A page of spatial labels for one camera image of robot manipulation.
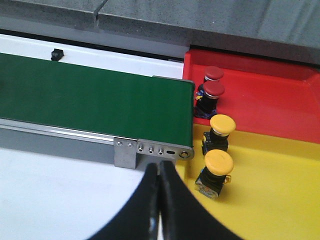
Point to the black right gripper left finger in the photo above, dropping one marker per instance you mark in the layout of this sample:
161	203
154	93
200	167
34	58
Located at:
138	219

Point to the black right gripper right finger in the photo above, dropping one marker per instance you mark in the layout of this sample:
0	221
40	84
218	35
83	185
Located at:
183	217

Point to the yellow mushroom push button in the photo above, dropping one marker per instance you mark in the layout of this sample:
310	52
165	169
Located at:
216	173
221	126

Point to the red mushroom push button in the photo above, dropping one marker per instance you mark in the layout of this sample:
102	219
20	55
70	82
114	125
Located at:
207	96
212	73

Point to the conveyor end plate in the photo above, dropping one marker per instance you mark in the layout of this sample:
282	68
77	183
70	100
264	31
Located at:
164	150

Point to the yellow plastic tray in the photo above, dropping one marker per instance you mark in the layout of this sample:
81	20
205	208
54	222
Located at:
274	193

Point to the red plastic tray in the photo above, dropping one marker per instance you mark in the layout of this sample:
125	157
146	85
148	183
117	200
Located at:
263	96

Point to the green conveyor belt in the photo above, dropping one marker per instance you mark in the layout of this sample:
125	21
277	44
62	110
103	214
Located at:
96	100

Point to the small black clip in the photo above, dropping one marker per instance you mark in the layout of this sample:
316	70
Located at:
57	54

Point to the left grey stone slab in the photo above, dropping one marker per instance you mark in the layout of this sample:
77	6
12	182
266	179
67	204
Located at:
77	14

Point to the grey stone slab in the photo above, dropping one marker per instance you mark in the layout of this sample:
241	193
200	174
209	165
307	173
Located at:
77	14
283	29

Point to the right grey stone slab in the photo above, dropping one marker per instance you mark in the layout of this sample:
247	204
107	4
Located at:
283	29

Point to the metal conveyor support bracket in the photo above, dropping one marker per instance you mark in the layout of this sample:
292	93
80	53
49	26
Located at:
125	152

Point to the aluminium conveyor side rail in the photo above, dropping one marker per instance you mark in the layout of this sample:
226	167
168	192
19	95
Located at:
59	132

